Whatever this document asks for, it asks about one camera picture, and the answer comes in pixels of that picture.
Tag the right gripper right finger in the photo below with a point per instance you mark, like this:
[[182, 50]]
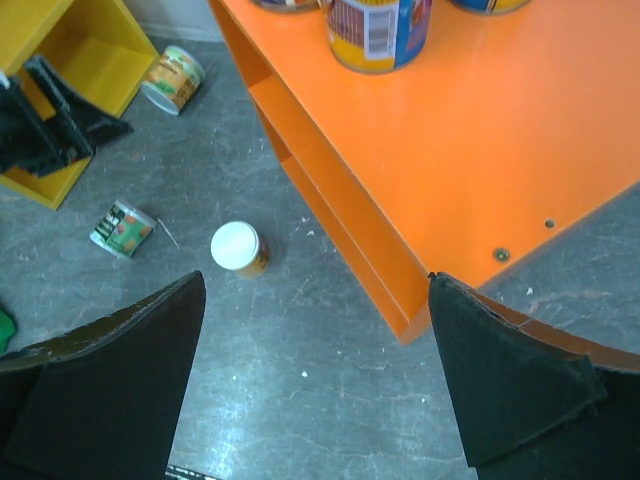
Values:
[[532, 401]]

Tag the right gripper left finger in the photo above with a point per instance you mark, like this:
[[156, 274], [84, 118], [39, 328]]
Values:
[[103, 401]]

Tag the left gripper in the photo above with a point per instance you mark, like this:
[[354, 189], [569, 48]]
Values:
[[44, 146]]

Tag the green label can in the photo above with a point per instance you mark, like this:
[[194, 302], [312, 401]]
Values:
[[122, 229]]

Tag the orange label can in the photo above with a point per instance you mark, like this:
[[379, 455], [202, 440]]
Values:
[[172, 82]]

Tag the white lid yellow can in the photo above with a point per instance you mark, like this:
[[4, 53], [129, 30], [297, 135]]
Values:
[[237, 246]]

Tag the dark blue can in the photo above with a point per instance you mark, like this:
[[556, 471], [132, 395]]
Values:
[[288, 6]]

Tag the orange shelf cabinet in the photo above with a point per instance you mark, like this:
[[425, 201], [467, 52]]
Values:
[[504, 132]]

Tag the tall blue red can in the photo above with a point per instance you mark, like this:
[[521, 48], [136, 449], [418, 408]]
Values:
[[376, 36]]

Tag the tall orange blue can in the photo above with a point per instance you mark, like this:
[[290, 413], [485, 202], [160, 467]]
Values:
[[490, 7]]

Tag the yellow shelf cabinet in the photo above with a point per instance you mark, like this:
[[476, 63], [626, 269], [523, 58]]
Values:
[[69, 69]]

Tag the green cloth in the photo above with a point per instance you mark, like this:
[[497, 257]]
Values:
[[7, 331]]

